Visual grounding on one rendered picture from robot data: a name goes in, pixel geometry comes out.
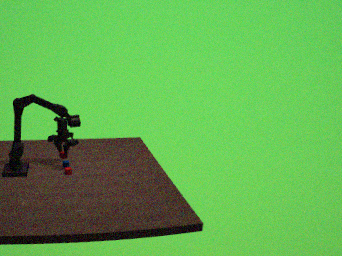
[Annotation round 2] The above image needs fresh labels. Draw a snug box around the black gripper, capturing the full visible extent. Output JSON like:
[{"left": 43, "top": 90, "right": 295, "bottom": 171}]
[{"left": 48, "top": 129, "right": 78, "bottom": 155}]

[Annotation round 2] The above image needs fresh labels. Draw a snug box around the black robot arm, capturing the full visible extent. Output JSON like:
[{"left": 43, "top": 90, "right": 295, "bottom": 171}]
[{"left": 9, "top": 94, "right": 81, "bottom": 172}]

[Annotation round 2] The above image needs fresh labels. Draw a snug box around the red cube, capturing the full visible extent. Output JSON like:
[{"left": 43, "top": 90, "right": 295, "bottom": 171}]
[
  {"left": 65, "top": 167, "right": 72, "bottom": 175},
  {"left": 60, "top": 151, "right": 68, "bottom": 159}
]

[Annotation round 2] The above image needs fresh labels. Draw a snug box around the blue cube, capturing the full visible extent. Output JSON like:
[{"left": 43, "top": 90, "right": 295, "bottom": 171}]
[{"left": 63, "top": 160, "right": 70, "bottom": 168}]

